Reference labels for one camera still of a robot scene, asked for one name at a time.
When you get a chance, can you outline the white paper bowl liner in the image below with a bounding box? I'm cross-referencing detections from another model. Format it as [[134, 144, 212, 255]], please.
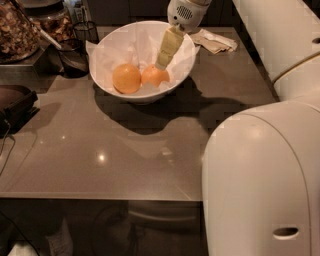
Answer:
[[85, 23, 201, 97]]

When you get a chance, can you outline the white ceramic bowl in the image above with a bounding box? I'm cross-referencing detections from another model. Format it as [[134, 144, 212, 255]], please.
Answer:
[[88, 20, 197, 105]]

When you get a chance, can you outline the orange fruit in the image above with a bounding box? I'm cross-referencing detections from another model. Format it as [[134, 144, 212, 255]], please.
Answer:
[[112, 63, 141, 94], [141, 64, 170, 87]]

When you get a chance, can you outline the large glass snack jar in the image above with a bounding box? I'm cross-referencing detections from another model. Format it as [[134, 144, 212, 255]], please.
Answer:
[[0, 0, 39, 64]]

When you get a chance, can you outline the dark glass cup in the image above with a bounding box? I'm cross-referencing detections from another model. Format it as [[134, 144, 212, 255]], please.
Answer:
[[58, 39, 89, 78]]

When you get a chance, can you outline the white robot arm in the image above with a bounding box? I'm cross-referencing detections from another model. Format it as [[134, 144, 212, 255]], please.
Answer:
[[202, 0, 320, 256]]

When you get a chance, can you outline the small glass snack jar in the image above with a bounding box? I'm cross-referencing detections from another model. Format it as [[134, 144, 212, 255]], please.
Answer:
[[25, 0, 74, 42]]

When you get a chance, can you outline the black wire mesh cup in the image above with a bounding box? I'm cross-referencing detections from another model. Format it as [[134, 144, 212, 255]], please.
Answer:
[[73, 21, 99, 44]]

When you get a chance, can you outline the crumpled beige napkin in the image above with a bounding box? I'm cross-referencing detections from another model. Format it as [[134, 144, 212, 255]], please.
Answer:
[[190, 29, 238, 54]]

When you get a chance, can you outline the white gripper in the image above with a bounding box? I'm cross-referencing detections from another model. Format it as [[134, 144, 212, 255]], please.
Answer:
[[155, 0, 212, 70]]

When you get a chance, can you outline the black device with cable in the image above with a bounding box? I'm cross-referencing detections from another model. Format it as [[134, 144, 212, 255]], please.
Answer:
[[0, 85, 38, 137]]

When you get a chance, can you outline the grey metal tray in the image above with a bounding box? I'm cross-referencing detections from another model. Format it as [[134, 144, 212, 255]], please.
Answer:
[[0, 46, 62, 84]]

